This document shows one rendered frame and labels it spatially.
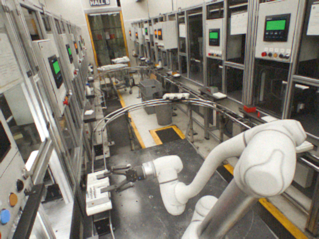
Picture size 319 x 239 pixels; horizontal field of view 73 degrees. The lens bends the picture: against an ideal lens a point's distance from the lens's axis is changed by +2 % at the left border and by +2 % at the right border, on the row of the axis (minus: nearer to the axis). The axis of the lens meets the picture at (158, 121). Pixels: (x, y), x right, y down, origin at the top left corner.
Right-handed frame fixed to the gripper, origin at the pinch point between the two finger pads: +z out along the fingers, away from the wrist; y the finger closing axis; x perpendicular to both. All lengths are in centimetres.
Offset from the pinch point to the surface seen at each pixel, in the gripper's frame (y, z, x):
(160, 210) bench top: -44, -29, -14
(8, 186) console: 33, 20, 34
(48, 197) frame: -19.8, 36.0, -26.8
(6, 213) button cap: 30, 19, 42
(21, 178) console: 29.8, 20.5, 26.5
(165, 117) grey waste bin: -95, -113, -275
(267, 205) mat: -111, -146, -41
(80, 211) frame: -47, 24, -37
